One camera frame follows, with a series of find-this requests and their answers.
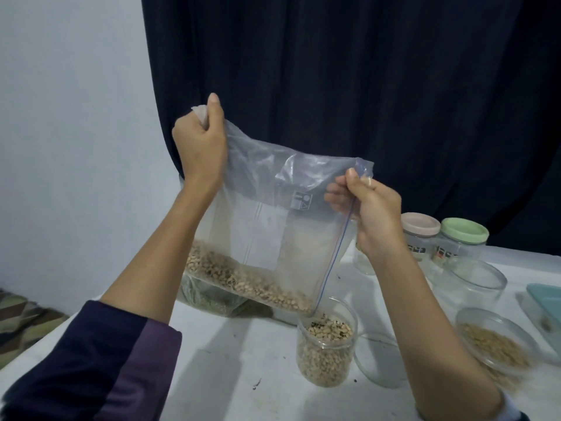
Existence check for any clear zip bag of black-eyed peas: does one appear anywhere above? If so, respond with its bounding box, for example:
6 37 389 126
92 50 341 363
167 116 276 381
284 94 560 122
179 105 375 326

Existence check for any transparent jar pink lid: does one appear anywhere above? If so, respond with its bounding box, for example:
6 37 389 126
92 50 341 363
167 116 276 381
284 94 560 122
400 212 443 262

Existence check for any dark navy curtain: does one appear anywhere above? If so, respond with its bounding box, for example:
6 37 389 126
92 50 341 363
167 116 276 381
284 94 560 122
142 0 561 255

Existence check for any person's right forearm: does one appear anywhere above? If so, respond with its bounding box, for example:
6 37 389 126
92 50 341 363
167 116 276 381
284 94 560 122
370 241 531 421

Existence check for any person's left hand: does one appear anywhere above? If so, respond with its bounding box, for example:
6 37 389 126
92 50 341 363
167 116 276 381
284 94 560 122
172 92 230 196

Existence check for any transparent jar green lid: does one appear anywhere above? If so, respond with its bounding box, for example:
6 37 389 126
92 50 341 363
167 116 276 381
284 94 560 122
430 217 491 268

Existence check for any clear bag with green beans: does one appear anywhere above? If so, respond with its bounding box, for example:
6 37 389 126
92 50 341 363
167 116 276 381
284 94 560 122
179 276 248 318

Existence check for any clear round lid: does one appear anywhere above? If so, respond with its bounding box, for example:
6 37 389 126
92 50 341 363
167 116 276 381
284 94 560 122
353 333 410 389

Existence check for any person's left forearm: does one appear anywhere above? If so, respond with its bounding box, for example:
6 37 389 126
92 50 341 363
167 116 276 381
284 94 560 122
0 184 220 421

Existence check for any pile of yellow soybeans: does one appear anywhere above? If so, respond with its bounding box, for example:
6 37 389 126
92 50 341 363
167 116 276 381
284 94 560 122
465 323 529 369

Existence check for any transparent jar blue lid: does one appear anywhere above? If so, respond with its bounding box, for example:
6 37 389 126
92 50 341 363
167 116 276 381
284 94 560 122
352 245 378 278

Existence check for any person's right hand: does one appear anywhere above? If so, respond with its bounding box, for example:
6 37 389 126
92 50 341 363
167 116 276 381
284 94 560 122
323 167 407 261

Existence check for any teal lidded plastic container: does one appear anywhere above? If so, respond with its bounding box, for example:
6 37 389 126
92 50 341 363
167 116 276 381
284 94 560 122
526 283 561 354

